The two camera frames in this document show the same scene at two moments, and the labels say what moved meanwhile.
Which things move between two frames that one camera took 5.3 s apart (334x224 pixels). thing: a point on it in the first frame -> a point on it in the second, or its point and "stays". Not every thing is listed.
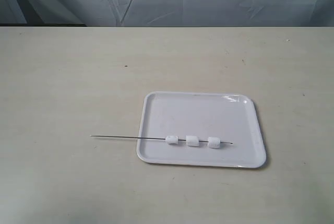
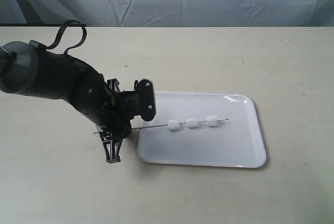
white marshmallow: (171, 139) -> (173, 124)
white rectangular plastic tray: (233, 117) stays
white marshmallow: (193, 140) -> (192, 122)
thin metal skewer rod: (152, 139) -> (165, 125)
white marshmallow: (214, 142) -> (211, 120)
